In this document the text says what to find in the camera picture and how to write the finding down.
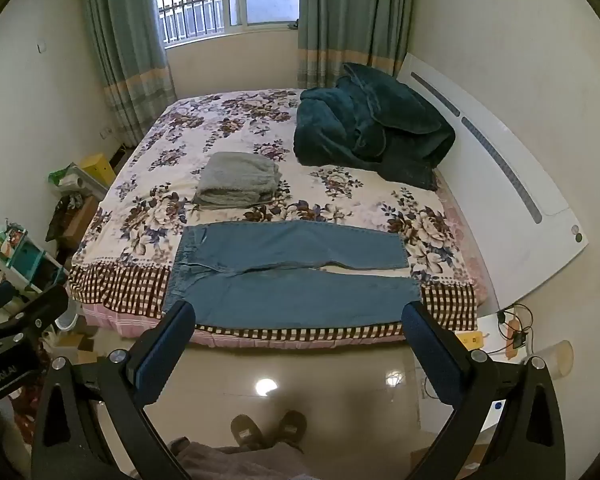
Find brown cardboard box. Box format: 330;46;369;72
45;194;101;252

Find green striped curtain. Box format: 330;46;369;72
77;0;178;147
297;0;418;90

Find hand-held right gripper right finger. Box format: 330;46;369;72
401;301;567;480

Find bed with floral sheet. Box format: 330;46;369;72
69;87;481;348

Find white bed headboard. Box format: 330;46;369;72
395;52;590;311

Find brown slipper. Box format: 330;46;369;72
277;410;309;454
230;413;267;452

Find black cable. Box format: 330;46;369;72
496;302;536;343

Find dark green plush blanket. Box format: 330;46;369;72
293;62;456;191

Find translucent plastic cup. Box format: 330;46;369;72
526;340;574;381

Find orange power strip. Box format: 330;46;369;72
501;315;529;359

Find person's grey trousers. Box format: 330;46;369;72
169;437;308;480

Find folded grey fleece garment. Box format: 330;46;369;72
192;152;282;209

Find blue denim pants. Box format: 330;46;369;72
162;221;423;330

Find colourful toy shelf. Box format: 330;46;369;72
0;220;70;293

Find green and white bag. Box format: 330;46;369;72
48;162;108;197

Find yellow box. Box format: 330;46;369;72
80;153;117;187

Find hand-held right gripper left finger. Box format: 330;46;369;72
30;300;197;480

